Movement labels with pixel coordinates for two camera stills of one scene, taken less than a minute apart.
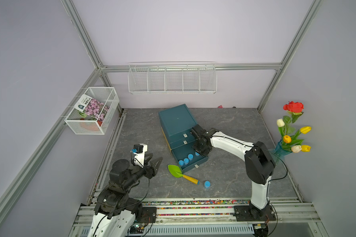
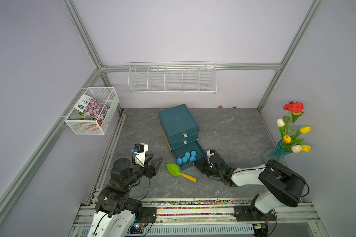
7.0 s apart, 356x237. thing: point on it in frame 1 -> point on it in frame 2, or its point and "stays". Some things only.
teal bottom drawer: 187,158 stays
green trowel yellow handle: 176,172 stays
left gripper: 152,170 stays
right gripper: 203,152 -> 201,164
